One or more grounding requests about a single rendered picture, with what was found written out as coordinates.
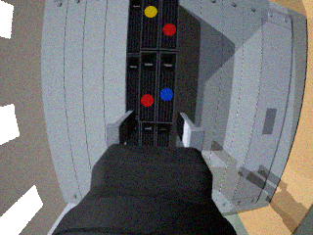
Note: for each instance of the tan flat board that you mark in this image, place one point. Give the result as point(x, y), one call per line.
point(293, 197)

